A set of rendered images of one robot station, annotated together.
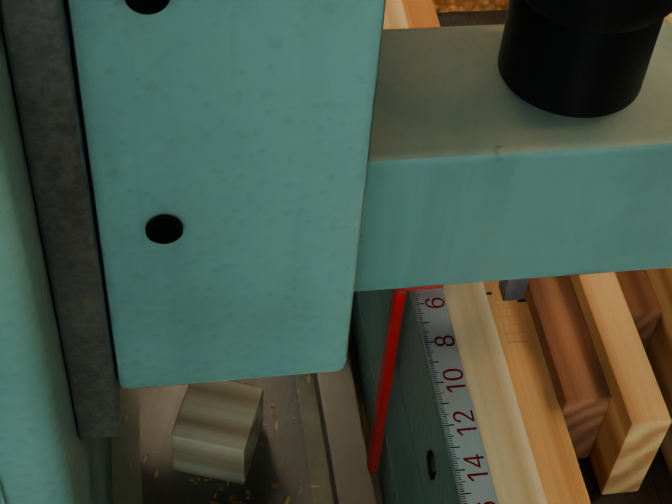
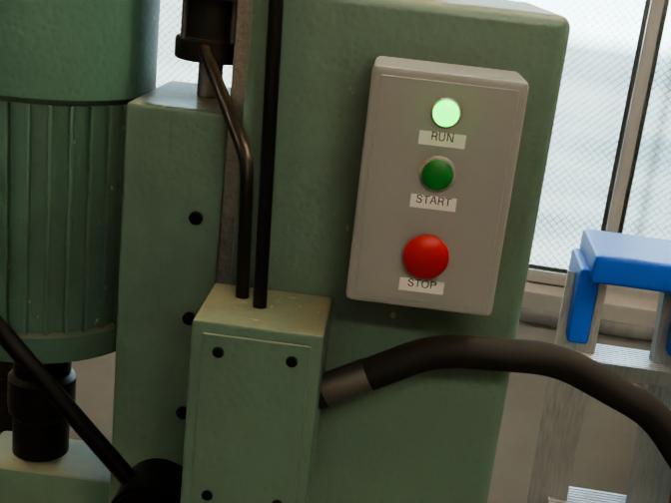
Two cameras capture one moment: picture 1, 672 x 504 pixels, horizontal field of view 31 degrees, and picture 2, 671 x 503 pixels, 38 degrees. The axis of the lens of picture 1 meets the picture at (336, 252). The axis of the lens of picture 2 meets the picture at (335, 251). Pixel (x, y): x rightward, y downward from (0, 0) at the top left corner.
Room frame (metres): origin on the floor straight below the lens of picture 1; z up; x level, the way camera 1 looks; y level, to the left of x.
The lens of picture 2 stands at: (1.05, 0.37, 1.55)
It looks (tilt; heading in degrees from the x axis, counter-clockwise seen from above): 17 degrees down; 194
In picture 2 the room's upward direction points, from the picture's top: 6 degrees clockwise
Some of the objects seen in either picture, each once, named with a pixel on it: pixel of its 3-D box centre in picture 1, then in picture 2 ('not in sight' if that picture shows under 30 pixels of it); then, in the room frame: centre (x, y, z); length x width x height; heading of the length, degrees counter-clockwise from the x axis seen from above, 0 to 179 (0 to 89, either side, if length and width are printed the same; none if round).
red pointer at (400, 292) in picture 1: (401, 384); not in sight; (0.33, -0.04, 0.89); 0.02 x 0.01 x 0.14; 102
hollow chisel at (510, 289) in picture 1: (520, 254); not in sight; (0.33, -0.08, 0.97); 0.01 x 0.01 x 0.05; 12
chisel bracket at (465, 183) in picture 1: (492, 164); (59, 496); (0.33, -0.06, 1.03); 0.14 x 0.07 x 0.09; 102
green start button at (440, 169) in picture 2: not in sight; (437, 175); (0.44, 0.27, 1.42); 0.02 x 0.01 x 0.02; 102
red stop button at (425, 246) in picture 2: not in sight; (425, 256); (0.44, 0.27, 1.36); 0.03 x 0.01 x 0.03; 102
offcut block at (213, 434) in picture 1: (218, 429); not in sight; (0.34, 0.05, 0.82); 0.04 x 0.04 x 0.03; 82
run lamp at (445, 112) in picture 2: not in sight; (445, 113); (0.44, 0.27, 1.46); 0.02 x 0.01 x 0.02; 102
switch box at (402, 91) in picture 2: not in sight; (432, 185); (0.40, 0.27, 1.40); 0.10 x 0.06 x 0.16; 102
